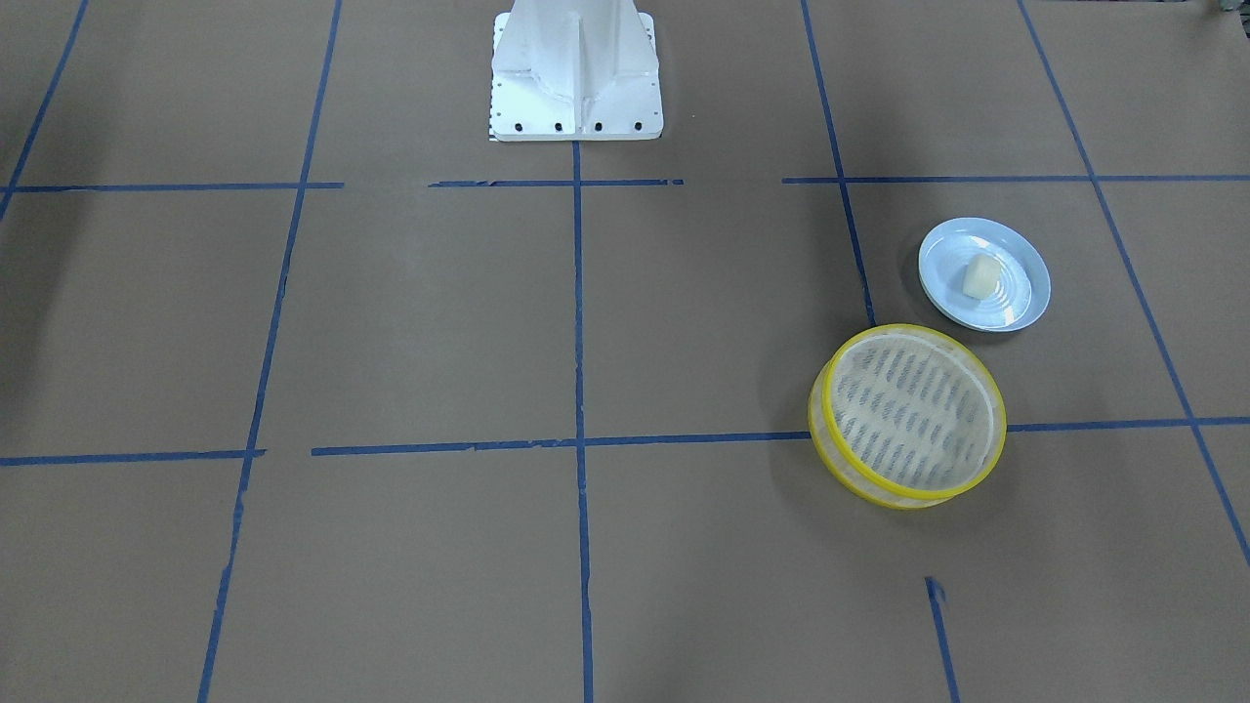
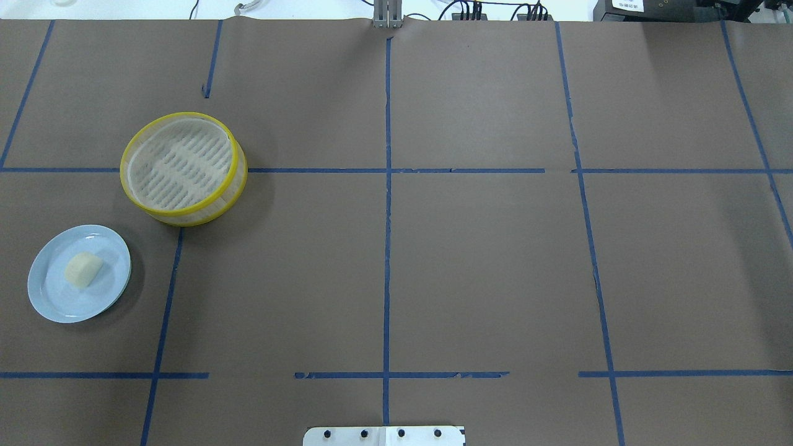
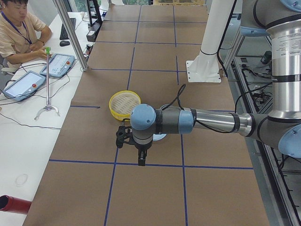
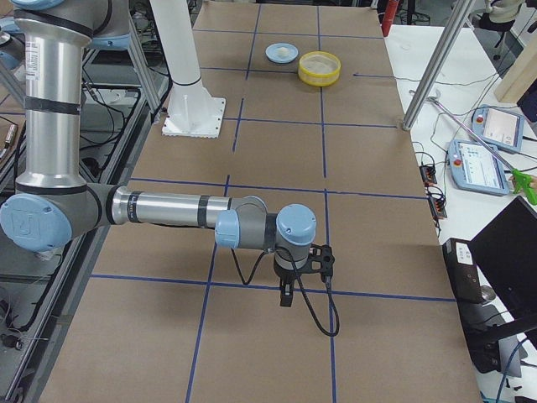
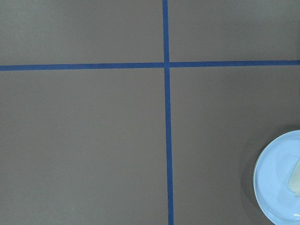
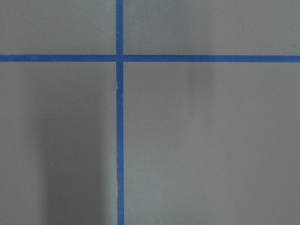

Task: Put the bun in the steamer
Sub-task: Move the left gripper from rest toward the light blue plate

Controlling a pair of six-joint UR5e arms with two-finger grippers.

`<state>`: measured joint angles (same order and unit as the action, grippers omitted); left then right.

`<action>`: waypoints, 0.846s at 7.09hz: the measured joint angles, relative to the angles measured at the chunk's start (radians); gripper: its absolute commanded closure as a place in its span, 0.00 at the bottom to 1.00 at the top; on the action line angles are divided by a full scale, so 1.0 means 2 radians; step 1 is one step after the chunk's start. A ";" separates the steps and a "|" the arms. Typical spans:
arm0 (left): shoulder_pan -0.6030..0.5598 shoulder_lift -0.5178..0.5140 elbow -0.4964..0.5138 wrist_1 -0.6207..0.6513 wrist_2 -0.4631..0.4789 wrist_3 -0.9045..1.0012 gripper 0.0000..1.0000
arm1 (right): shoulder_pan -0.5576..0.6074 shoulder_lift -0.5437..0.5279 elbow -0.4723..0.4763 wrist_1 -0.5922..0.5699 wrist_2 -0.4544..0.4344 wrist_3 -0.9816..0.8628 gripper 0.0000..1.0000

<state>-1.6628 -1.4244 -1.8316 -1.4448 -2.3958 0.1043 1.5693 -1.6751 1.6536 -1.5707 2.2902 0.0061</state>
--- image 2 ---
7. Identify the white mesh steamer liner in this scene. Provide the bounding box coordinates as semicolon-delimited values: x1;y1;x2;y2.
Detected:
121;113;239;212

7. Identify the aluminium frame post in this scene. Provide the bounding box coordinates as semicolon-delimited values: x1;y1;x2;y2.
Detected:
369;0;404;29

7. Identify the black cable connector right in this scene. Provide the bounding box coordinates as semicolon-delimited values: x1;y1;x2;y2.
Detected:
510;1;553;22

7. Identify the black cable connector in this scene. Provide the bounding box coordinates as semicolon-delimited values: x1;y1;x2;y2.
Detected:
439;1;488;22
510;1;553;22

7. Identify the yellow rimmed bamboo steamer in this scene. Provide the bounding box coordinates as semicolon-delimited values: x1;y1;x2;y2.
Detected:
120;111;248;227

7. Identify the light blue plate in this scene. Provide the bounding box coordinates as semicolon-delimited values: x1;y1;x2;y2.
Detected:
27;225;131;323

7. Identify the black box with label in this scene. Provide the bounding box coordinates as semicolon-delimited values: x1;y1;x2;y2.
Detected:
592;1;764;23

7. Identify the white camera stand base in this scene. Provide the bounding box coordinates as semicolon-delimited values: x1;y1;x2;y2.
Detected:
302;426;467;445

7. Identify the black cable connector left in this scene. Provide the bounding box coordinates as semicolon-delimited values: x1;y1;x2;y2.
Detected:
439;1;488;22

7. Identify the white steamed bun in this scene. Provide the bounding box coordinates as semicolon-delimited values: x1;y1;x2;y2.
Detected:
63;251;104;289

